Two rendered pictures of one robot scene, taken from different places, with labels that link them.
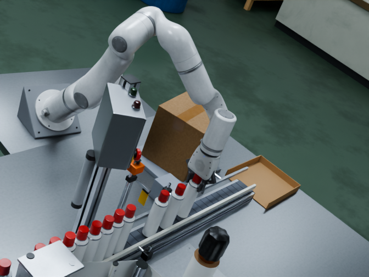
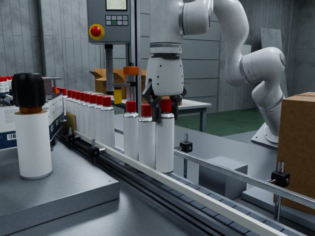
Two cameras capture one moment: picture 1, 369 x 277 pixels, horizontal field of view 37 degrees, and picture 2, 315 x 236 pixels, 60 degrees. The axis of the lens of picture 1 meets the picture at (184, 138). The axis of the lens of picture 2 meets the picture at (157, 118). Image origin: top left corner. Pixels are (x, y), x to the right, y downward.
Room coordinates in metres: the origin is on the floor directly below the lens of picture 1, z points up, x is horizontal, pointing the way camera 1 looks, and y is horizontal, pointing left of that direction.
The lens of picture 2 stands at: (1.99, -0.79, 1.20)
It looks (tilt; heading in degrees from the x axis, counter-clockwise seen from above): 11 degrees down; 112
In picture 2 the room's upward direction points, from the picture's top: straight up
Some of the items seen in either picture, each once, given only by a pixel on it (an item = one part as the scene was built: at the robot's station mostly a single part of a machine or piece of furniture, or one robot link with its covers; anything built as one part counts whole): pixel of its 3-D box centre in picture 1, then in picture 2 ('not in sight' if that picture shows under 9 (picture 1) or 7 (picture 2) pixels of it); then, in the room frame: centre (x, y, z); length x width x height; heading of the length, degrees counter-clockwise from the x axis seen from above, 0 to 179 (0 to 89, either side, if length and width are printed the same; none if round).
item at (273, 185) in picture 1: (263, 180); not in sight; (2.30, -0.43, 0.85); 0.30 x 0.26 x 0.04; 150
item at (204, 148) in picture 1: (211, 147); (166, 50); (1.74, -0.10, 1.24); 0.09 x 0.08 x 0.03; 60
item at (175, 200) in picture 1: (173, 206); (146, 137); (1.66, -0.06, 0.98); 0.05 x 0.05 x 0.20
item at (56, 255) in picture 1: (51, 262); (45, 78); (1.03, 0.20, 1.14); 0.14 x 0.11 x 0.01; 150
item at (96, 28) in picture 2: (135, 154); (95, 31); (1.37, 0.12, 1.32); 0.04 x 0.03 x 0.04; 25
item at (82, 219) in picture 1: (102, 165); (133, 74); (1.48, 0.22, 1.16); 0.04 x 0.04 x 0.67; 60
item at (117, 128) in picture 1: (117, 126); (110, 19); (1.39, 0.20, 1.38); 0.17 x 0.10 x 0.19; 25
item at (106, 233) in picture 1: (101, 241); (94, 119); (1.34, 0.12, 0.98); 0.05 x 0.05 x 0.20
